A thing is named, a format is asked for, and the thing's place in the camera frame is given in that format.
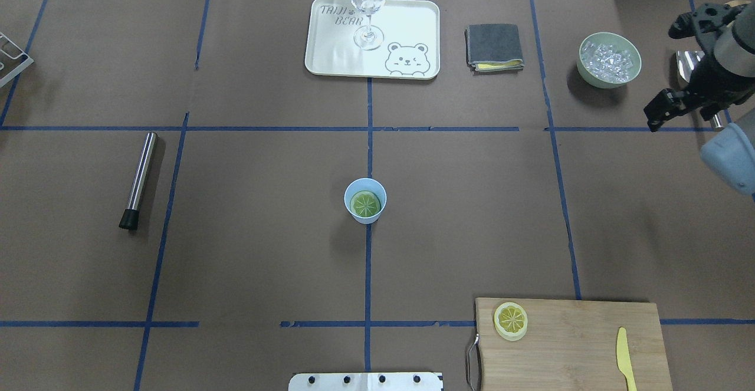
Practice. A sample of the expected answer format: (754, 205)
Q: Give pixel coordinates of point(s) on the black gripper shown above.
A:
(709, 78)

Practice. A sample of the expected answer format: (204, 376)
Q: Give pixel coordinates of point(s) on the yellow lemon half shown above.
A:
(364, 204)

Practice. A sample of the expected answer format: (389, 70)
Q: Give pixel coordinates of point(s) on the steel muddler black tip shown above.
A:
(131, 214)

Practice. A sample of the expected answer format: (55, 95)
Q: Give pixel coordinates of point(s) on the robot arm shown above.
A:
(730, 153)

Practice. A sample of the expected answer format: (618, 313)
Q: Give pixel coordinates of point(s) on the light blue paper cup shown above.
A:
(366, 184)

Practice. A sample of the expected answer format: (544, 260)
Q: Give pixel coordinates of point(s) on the steel ice scoop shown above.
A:
(686, 63)

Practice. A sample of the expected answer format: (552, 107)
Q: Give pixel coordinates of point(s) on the green bowl of ice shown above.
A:
(608, 61)

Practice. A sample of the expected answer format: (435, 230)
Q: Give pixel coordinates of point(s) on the grey folded cloth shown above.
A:
(493, 47)

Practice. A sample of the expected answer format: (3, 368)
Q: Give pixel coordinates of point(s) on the yellow plastic knife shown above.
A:
(623, 358)

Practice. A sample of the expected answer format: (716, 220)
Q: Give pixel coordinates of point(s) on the wooden cutting board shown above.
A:
(571, 345)

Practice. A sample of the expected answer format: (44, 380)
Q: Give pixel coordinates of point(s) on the cream bear serving tray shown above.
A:
(410, 49)

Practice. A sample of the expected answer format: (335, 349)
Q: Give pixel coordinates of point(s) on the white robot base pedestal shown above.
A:
(367, 381)

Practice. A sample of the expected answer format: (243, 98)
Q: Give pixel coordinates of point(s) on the white wire cup rack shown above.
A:
(14, 60)

